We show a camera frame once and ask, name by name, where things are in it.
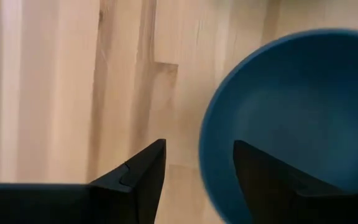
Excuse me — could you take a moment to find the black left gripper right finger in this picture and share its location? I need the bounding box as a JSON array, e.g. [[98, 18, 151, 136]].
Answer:
[[232, 139, 346, 224]]

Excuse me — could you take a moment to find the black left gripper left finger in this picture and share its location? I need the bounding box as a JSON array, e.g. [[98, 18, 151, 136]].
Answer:
[[87, 138, 167, 224]]

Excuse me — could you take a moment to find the blue bowl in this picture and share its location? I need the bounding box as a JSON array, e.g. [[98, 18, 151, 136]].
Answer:
[[198, 28, 358, 224]]

